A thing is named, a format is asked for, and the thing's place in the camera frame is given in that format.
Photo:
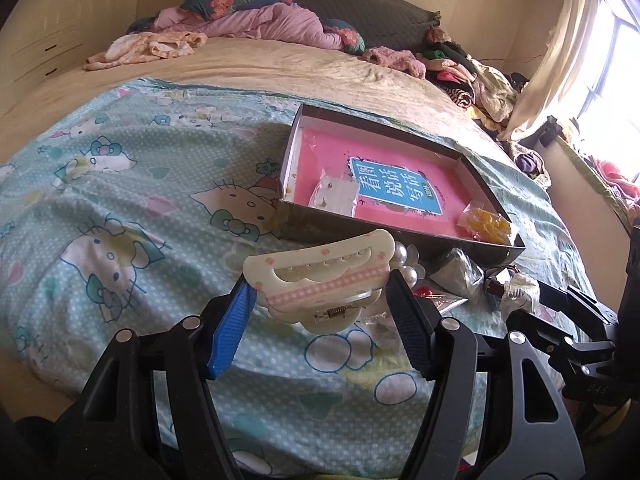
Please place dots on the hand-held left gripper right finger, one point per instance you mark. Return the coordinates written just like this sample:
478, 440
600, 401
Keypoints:
410, 330

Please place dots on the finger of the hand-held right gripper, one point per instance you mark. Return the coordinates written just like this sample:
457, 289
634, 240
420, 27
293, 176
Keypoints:
555, 342
582, 305

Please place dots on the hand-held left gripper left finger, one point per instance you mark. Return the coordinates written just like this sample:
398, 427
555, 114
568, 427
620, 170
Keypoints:
230, 330

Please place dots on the grey plastic packet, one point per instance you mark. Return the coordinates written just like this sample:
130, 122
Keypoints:
457, 270

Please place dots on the dark brown hair clip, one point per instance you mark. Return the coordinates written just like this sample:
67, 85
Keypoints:
495, 287

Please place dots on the white pink-checked hair claw clip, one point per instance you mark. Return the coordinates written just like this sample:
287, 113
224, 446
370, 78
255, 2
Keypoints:
320, 280

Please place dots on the grey cardboard tray box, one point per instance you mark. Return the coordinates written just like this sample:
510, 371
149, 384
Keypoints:
380, 127

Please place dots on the red accessory in clear bag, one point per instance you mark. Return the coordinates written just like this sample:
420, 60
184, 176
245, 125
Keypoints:
425, 292

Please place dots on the white lace hair accessory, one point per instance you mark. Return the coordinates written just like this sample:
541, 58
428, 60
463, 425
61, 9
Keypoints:
522, 290

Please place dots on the white pearl hair accessory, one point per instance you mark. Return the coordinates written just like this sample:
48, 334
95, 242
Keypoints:
410, 260

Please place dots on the clear bag of orange clips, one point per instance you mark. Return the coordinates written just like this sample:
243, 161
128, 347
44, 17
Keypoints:
482, 222

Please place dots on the red floral cloth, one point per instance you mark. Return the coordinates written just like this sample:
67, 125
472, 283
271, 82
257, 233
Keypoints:
617, 177

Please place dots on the cartoon cat printed blanket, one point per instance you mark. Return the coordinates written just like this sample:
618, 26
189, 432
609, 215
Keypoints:
150, 210

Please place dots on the purple cloth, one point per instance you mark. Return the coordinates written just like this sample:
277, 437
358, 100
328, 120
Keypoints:
529, 164

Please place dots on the white earring card in bag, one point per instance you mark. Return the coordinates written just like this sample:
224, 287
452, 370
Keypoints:
335, 195

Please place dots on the pink book with blue label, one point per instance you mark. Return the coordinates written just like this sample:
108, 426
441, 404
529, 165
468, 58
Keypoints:
320, 155

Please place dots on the window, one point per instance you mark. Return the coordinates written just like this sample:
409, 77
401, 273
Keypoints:
620, 85

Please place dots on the cream curtain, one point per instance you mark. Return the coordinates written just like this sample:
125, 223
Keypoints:
560, 50

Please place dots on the pile of mixed clothes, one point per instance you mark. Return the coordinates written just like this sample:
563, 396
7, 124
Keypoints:
470, 75

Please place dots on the beige bed sheet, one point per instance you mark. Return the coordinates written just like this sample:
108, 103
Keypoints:
275, 65

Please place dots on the pink fluffy garment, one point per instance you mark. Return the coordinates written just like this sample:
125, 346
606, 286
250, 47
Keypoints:
395, 57

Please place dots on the peach patterned garment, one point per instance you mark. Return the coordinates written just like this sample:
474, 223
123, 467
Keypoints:
150, 47

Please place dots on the pink quilt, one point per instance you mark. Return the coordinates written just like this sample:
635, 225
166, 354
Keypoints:
270, 25

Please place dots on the grey padded headboard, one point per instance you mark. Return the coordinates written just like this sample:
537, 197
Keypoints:
380, 10

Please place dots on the cream wardrobe with drawers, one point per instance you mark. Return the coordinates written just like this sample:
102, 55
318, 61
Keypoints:
65, 15

